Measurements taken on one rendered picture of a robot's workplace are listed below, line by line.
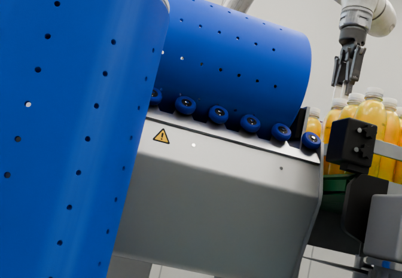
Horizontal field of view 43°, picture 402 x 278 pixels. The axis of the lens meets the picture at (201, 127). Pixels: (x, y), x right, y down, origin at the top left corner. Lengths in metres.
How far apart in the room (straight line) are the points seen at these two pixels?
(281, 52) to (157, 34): 0.47
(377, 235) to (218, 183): 0.32
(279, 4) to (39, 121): 3.95
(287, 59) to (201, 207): 0.37
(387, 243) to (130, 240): 0.50
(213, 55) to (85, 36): 0.48
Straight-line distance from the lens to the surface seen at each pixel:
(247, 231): 1.11
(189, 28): 1.08
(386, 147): 1.15
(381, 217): 1.03
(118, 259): 1.68
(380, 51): 4.71
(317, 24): 4.55
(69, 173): 0.63
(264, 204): 1.10
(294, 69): 1.14
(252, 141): 1.10
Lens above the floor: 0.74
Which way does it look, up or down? 10 degrees up
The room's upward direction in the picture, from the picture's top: 13 degrees clockwise
